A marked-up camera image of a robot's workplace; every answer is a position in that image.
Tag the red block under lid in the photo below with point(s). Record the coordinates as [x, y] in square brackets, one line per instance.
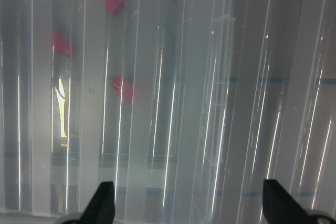
[125, 89]
[62, 45]
[114, 7]

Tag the clear ribbed box lid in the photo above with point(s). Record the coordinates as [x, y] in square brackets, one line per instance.
[232, 92]

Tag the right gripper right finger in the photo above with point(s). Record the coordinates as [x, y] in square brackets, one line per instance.
[279, 206]

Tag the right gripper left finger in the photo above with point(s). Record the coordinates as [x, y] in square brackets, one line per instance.
[101, 208]

